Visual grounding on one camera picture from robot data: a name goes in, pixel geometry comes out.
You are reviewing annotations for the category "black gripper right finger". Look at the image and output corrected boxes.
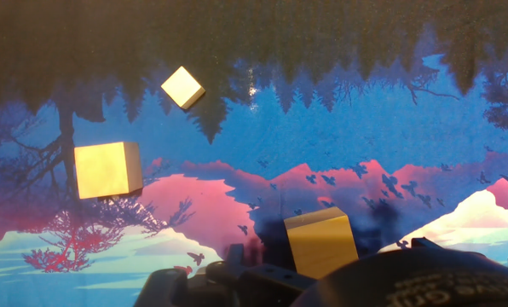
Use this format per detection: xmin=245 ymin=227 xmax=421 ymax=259
xmin=409 ymin=236 xmax=446 ymax=252

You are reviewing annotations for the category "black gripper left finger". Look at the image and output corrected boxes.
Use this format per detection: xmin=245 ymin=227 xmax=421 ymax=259
xmin=133 ymin=242 xmax=317 ymax=307

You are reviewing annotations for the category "small wooden cube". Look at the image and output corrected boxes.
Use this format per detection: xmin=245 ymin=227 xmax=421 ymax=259
xmin=160 ymin=65 xmax=206 ymax=111

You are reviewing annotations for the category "medium wooden cube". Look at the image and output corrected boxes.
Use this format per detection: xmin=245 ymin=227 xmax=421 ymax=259
xmin=283 ymin=206 xmax=360 ymax=281

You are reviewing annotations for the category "large wooden cube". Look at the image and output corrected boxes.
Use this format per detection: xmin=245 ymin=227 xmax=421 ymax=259
xmin=73 ymin=141 xmax=145 ymax=200

